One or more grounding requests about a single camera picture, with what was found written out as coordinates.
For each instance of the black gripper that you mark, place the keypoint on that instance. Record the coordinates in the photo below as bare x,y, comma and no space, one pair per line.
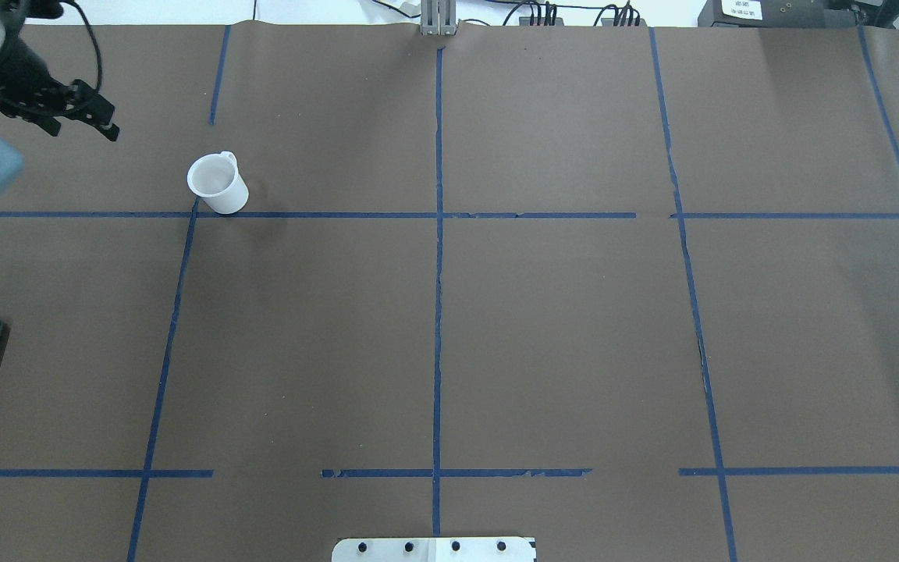
19,75

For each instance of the white plastic cup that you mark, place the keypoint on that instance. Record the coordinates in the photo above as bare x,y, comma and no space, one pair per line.
216,179

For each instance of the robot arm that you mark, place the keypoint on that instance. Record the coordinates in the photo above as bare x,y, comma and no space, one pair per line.
13,15

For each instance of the black box with label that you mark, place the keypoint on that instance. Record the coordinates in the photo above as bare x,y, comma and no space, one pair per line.
774,14

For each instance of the grey aluminium frame post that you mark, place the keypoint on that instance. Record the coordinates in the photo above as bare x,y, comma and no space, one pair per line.
438,18

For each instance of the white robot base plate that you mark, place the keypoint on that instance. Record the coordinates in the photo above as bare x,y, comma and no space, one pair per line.
480,548

